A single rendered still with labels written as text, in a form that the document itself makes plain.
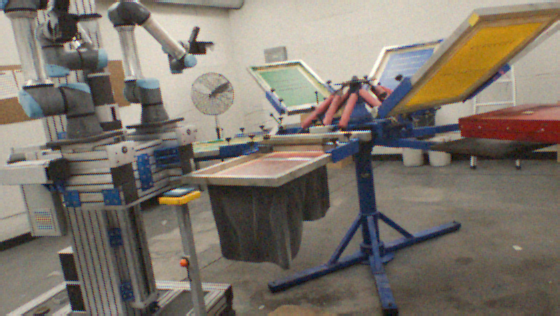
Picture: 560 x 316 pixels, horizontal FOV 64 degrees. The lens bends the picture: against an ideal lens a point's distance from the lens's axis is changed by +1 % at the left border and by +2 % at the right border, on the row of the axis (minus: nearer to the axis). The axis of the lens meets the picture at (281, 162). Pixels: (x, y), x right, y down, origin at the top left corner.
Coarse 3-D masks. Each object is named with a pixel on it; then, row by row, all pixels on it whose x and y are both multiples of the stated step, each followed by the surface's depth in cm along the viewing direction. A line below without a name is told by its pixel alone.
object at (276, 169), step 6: (300, 156) 249; (306, 156) 246; (312, 156) 243; (318, 156) 241; (282, 162) 238; (288, 162) 235; (294, 162) 233; (300, 162) 231; (270, 168) 226; (276, 168) 224; (282, 168) 221; (288, 168) 219; (252, 174) 217; (258, 174) 215; (264, 174) 213; (270, 174) 211; (276, 174) 209
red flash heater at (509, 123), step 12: (504, 108) 216; (516, 108) 210; (528, 108) 204; (540, 108) 199; (552, 108) 195; (468, 120) 201; (480, 120) 195; (492, 120) 189; (504, 120) 184; (516, 120) 179; (528, 120) 175; (540, 120) 170; (552, 120) 166; (468, 132) 203; (480, 132) 197; (492, 132) 191; (504, 132) 186; (516, 132) 181; (528, 132) 176; (540, 132) 172; (552, 132) 167
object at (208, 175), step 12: (240, 156) 255; (252, 156) 259; (324, 156) 219; (216, 168) 234; (228, 168) 242; (300, 168) 200; (312, 168) 209; (192, 180) 215; (204, 180) 210; (216, 180) 206; (228, 180) 201; (240, 180) 197; (252, 180) 193; (264, 180) 189; (276, 180) 186; (288, 180) 193
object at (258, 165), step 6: (270, 156) 262; (276, 156) 260; (282, 156) 257; (288, 156) 254; (294, 156) 251; (252, 162) 251; (258, 162) 248; (264, 162) 245; (270, 162) 243; (276, 162) 240; (240, 168) 237; (246, 168) 235; (252, 168) 232; (258, 168) 230; (264, 168) 228; (222, 174) 227; (228, 174) 225; (234, 174) 223; (240, 174) 221; (246, 174) 219
